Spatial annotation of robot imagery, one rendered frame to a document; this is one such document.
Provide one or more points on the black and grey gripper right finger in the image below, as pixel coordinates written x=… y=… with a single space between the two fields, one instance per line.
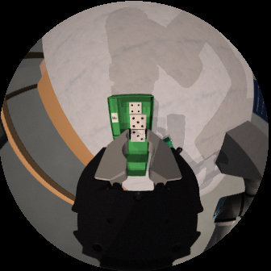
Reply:
x=169 y=167

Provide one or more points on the green rack of bins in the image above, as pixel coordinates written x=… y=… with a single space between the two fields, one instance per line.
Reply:
x=137 y=154

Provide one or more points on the white domino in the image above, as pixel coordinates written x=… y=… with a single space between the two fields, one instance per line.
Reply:
x=135 y=107
x=138 y=126

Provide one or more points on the green nine-volt battery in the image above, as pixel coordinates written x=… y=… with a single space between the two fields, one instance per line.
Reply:
x=168 y=141

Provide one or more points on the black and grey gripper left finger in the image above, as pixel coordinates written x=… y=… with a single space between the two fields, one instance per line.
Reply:
x=107 y=167

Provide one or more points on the black usb stick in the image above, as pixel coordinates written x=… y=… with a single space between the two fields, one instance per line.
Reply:
x=179 y=150

